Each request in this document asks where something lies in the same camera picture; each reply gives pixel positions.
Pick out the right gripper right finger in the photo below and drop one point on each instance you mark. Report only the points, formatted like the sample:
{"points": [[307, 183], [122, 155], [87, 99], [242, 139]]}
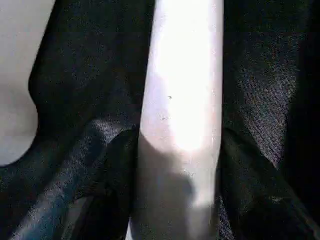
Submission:
{"points": [[260, 205]]}

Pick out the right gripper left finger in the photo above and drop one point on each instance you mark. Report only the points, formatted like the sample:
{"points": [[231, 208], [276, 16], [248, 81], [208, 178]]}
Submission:
{"points": [[112, 190]]}

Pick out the white plastic table leg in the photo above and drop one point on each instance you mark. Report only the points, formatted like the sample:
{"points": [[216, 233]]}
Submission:
{"points": [[180, 100]]}

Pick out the black work mat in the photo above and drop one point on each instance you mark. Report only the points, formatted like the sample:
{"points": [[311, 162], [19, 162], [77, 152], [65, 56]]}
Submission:
{"points": [[90, 60]]}

